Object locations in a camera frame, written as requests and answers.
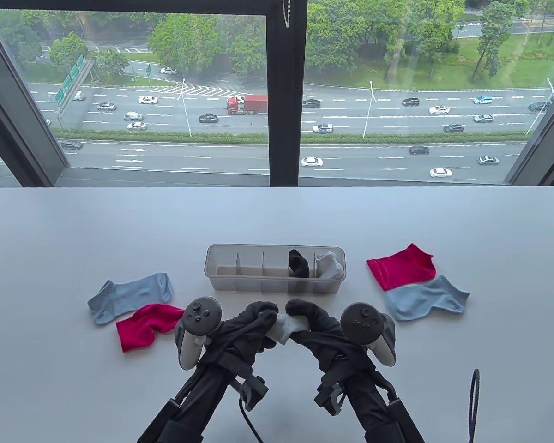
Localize person's left hand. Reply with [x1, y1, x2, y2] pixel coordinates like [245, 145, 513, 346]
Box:
[203, 301, 280, 380]

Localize grey handheld controller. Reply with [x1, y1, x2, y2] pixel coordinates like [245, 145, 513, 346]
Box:
[340, 302, 397, 366]
[175, 297, 223, 371]

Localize clear plastic divided organizer box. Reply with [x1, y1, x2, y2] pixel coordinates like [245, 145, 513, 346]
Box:
[205, 244, 347, 294]

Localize person's right hand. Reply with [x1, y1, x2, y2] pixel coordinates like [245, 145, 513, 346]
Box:
[285, 299, 379, 384]

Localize green road sign gantry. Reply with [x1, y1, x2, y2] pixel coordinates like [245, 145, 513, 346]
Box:
[53, 54, 95, 116]

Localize red sock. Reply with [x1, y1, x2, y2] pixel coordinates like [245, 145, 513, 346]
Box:
[115, 304, 185, 353]
[366, 243, 437, 292]

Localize light blue sock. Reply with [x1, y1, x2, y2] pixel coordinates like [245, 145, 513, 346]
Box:
[87, 272, 173, 325]
[384, 275, 470, 322]

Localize black box with white label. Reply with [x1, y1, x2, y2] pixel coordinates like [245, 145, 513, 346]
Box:
[138, 399, 181, 443]
[388, 399, 423, 443]

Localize thin black cable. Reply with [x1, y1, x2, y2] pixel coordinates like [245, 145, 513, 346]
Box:
[467, 369, 481, 443]
[239, 401, 264, 443]

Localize person's right forearm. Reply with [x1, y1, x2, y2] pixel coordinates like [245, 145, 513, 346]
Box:
[342, 374, 416, 443]

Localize person's left forearm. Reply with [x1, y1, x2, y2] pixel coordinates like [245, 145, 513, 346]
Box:
[157, 365, 245, 443]

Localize dark window frame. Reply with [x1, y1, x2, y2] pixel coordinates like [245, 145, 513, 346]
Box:
[0, 0, 554, 187]

